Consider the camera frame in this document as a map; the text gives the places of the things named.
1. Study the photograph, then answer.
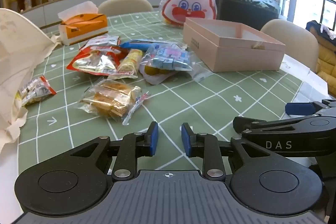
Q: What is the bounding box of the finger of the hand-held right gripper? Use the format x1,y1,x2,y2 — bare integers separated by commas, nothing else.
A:
233,116,313,136
285,99,336,116

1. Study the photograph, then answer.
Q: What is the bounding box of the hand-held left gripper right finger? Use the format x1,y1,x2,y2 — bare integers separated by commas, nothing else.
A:
181,122,271,183

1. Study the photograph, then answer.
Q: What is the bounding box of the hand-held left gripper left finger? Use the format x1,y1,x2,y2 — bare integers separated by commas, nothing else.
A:
70,121,159,183

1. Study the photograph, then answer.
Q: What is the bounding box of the clear packet of golden cakes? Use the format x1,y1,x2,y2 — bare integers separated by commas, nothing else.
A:
77,78,150,126

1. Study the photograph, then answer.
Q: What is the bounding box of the purple packet of green plums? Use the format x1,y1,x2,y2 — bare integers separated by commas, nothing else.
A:
143,64,174,85

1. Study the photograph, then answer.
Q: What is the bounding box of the pink cardboard box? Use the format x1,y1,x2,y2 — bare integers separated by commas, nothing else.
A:
183,17,286,73

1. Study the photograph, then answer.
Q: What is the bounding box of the clear bag of blue candies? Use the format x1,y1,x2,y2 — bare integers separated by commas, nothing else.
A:
139,42,213,83

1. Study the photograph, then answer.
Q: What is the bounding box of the yellow cracker packet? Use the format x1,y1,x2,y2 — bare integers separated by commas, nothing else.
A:
108,48,143,80

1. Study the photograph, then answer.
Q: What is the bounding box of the blue snack packet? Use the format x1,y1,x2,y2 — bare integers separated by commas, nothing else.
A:
119,40,158,51

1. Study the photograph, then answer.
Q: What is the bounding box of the red foil snack packet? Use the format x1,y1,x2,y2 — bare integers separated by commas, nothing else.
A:
66,45,129,76

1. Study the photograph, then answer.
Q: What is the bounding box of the white red snack packet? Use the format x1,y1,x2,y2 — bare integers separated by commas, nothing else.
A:
86,35,121,47

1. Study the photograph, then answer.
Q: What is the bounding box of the silver red-edged snack packet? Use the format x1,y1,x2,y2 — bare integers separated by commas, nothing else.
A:
16,76,57,106

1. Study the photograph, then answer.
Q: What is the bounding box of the green checked tablecloth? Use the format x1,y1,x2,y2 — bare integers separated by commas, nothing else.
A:
18,11,330,174

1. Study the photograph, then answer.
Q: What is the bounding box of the yellow padded jacket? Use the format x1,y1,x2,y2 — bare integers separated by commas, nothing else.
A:
316,49,336,96

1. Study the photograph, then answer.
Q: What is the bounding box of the beige dining chair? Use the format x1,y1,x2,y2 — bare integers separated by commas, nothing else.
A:
260,19,319,73
98,0,154,17

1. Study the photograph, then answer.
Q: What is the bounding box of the dark blue garment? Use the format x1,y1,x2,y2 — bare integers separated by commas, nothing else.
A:
306,20,336,40

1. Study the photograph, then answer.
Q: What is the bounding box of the black tank cabinet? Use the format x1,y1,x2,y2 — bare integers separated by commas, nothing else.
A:
220,0,279,28

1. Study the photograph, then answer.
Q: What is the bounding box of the orange tissue box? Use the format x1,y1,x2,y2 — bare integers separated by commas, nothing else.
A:
58,1,109,46

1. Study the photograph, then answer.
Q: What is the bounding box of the rabbit-shaped plastic bag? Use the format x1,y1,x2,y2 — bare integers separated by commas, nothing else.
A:
160,0,218,28

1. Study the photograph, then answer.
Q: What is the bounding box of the white sideboard cabinet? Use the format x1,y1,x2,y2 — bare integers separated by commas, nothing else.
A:
21,0,168,30

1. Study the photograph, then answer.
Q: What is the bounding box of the cream cloth tote bag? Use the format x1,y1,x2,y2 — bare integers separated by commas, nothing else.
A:
0,8,62,153

